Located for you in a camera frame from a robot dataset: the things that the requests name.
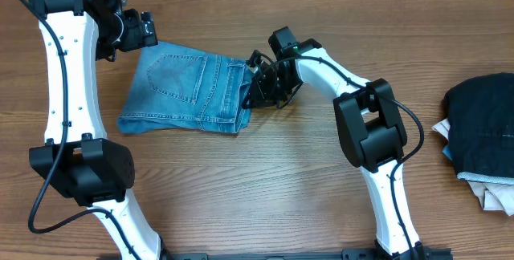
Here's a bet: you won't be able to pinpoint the blue denim jeans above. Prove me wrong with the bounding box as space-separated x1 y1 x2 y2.
117 42 253 134

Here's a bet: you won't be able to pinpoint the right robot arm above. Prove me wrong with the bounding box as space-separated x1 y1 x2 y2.
242 27 425 259

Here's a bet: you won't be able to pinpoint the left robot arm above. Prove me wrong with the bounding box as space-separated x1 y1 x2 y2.
29 0 166 259

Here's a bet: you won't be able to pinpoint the black folded garment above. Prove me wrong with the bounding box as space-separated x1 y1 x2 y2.
444 73 513 179

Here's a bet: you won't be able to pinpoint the beige folded cloth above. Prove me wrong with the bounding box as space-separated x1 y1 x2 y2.
432 117 514 217

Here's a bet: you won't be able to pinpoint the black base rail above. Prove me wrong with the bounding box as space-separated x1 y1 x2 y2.
160 247 454 260

